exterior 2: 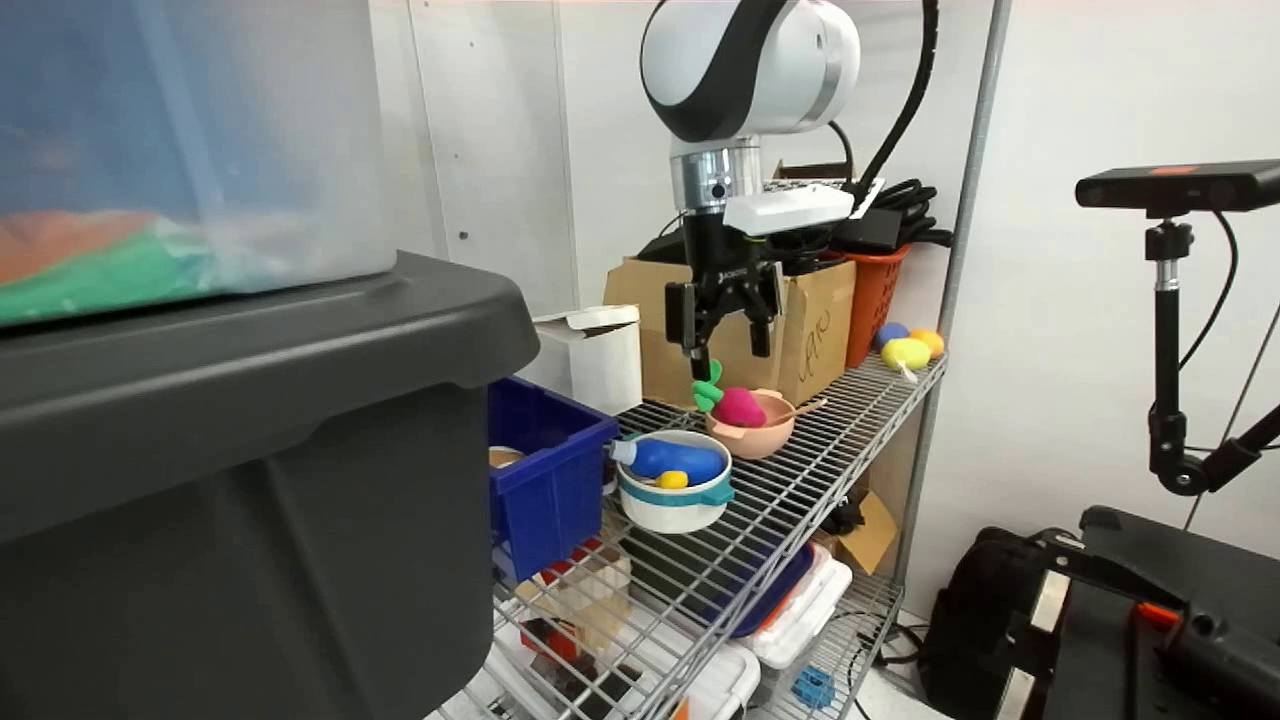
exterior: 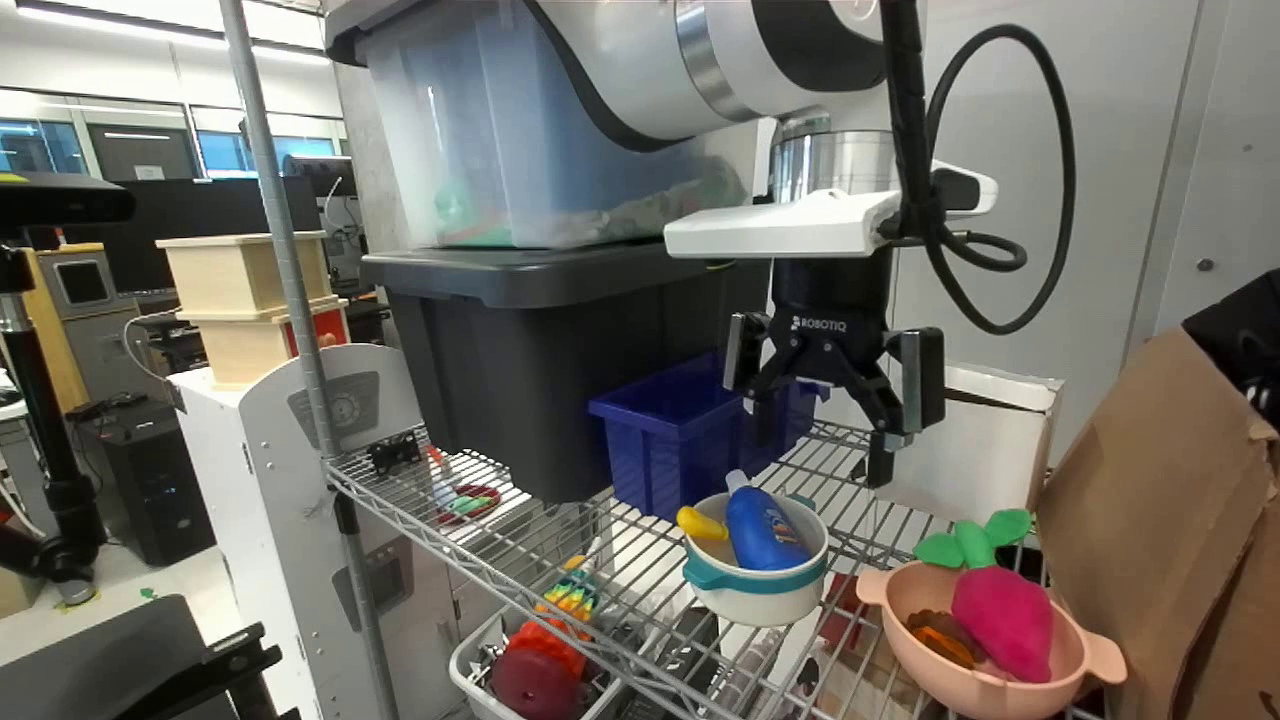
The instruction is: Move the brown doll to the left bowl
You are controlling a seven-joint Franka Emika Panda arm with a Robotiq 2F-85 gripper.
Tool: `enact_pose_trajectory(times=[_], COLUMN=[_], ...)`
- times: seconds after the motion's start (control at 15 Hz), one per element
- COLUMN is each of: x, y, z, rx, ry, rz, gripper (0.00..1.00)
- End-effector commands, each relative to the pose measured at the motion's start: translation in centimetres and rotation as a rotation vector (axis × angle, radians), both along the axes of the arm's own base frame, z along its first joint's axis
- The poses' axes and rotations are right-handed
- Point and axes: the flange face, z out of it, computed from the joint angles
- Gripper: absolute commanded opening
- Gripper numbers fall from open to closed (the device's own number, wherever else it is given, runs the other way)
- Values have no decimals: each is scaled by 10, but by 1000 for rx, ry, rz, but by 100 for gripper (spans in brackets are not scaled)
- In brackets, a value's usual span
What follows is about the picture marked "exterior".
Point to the black camera bar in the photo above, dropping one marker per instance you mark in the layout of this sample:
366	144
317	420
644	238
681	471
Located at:
63	202

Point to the clear plastic storage bin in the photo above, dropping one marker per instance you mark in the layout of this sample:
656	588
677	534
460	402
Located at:
504	144

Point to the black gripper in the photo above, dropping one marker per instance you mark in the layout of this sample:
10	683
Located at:
829	303

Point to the pink bowl with ears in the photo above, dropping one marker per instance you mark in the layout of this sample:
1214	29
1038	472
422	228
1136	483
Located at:
935	683

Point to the large brown cardboard box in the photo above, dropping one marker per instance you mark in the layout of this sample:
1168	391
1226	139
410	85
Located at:
1147	534

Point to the black storage tote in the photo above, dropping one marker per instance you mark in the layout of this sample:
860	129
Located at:
535	373

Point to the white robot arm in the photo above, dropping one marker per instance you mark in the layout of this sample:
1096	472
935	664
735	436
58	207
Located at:
695	62

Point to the blue plastic bin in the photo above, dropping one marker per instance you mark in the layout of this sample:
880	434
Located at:
665	447

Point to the brown toy with orange band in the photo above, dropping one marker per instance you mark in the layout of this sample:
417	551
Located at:
947	636

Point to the white panel cabinet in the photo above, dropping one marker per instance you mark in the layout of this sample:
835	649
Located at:
253	534

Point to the rainbow stacking toy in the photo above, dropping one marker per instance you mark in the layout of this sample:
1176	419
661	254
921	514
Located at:
569	599

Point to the blue toy bottle yellow spout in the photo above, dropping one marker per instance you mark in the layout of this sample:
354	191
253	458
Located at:
763	527

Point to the white cardboard box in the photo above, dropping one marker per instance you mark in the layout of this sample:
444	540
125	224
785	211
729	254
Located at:
974	455

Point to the light wooden box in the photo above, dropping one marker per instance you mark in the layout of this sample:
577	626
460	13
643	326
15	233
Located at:
244	303

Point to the pink radish plush toy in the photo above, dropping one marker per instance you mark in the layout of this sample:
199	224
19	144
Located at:
1005	623

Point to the white bowl with teal rim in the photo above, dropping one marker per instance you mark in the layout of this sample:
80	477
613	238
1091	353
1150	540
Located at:
752	592

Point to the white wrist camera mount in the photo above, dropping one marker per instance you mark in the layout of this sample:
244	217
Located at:
801	224

